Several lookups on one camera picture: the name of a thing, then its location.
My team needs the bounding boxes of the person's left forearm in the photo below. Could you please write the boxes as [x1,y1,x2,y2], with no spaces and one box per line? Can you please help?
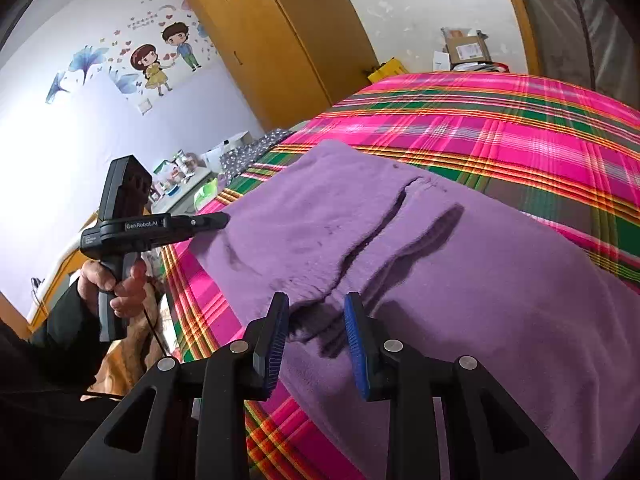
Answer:
[0,280,116,401]

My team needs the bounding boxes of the person's left hand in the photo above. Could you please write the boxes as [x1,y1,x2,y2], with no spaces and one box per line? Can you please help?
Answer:
[80,258,149,318]

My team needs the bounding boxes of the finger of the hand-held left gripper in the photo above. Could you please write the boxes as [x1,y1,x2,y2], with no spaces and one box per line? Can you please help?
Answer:
[193,212,231,235]

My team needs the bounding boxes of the purple fleece pants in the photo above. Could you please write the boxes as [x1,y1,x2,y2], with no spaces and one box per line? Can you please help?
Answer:
[189,140,640,480]

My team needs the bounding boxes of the cluttered bedside table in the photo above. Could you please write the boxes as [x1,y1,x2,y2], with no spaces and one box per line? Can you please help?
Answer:
[150,149,216,201]

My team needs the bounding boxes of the cartoon wall sticker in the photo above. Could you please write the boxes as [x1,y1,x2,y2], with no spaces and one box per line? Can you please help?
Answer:
[45,0,216,116]

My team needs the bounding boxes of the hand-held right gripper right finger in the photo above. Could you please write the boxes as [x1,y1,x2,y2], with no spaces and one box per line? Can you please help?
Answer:
[343,291,578,480]

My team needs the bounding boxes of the black cable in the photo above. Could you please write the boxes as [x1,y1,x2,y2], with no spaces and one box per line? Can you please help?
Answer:
[82,305,176,402]

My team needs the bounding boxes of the green plastic bag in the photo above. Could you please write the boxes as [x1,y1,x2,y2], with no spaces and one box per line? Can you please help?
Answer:
[192,178,221,211]

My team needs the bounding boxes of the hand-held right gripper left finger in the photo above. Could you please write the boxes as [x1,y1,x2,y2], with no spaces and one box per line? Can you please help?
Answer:
[60,291,291,480]

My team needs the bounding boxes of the cardboard box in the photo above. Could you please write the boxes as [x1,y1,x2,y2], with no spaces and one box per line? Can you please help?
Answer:
[441,27,490,68]

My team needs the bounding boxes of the wooden door frame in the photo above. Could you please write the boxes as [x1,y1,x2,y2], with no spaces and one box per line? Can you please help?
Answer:
[495,0,543,77]

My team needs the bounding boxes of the pink plaid blanket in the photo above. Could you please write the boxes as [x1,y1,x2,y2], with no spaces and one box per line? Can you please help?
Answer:
[160,72,640,480]

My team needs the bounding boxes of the yellow box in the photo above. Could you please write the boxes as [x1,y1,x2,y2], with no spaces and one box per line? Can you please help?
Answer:
[367,57,408,83]

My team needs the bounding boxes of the translucent plastic door curtain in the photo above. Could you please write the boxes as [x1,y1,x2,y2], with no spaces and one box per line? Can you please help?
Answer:
[512,0,640,111]

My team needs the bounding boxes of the wooden wardrobe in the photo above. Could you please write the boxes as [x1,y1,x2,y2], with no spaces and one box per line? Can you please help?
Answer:
[172,0,378,133]

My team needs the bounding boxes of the dark floral cloth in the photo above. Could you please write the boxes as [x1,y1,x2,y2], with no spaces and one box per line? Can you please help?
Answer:
[219,129,293,183]

